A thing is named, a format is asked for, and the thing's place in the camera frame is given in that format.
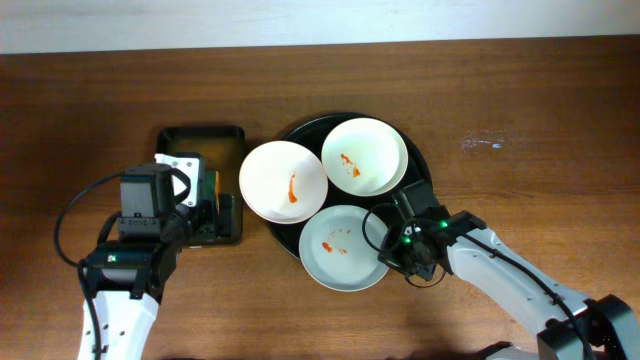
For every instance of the green and orange sponge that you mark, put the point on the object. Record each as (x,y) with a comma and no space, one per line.
(210,186)

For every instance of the cream plate with ketchup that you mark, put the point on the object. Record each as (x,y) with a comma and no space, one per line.
(364,157)

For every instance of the white plate with ketchup streak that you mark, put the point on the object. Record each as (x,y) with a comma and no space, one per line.
(283,182)

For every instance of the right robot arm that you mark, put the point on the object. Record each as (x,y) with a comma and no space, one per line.
(566,324)

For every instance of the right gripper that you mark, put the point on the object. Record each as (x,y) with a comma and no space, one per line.
(395,248)

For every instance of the grey-white plate with ketchup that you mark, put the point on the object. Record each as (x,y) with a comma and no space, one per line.
(337,248)

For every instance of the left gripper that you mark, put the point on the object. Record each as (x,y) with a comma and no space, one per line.
(223,215)

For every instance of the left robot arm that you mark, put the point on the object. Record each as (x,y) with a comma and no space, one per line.
(123,285)

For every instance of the black rectangular water tray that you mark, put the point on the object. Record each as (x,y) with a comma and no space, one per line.
(221,148)

